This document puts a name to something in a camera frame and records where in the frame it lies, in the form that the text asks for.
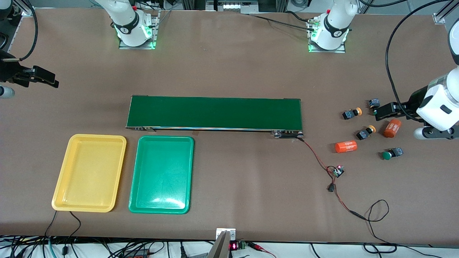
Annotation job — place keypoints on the green push button switch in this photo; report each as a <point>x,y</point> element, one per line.
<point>374,103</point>
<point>387,155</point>

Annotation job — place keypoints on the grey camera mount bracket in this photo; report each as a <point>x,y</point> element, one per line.
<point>224,247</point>

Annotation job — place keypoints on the brown tape piece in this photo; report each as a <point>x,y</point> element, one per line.
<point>196,133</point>

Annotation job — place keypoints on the green plastic tray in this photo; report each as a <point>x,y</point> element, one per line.
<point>161,175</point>

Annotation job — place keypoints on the aluminium frame profile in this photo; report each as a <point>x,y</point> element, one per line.
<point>440,18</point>
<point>28,10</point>

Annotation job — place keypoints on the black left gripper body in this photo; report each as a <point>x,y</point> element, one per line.
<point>415,99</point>

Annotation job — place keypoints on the yellow push button switch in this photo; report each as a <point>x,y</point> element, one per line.
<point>348,114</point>
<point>364,134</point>

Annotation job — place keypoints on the green conveyor belt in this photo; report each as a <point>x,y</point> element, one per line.
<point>215,113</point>

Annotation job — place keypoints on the black inline plug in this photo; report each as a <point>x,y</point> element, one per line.
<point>330,187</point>

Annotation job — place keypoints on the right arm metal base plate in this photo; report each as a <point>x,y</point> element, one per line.
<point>123,46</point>

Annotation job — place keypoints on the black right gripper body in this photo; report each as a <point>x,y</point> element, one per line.
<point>10,73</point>

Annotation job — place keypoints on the small motor controller board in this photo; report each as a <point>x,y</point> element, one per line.
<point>337,172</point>

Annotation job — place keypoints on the grey lit metal box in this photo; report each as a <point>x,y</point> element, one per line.
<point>233,6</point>

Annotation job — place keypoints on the red digit display module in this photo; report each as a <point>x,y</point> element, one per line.
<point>233,246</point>

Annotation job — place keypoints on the orange cylinder marked 4680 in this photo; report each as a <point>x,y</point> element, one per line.
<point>392,129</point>
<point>346,147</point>

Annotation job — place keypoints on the yellow plastic tray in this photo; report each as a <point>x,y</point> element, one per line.
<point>89,172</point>

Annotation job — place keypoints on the red alligator clip lead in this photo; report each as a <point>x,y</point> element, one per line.
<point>256,245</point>

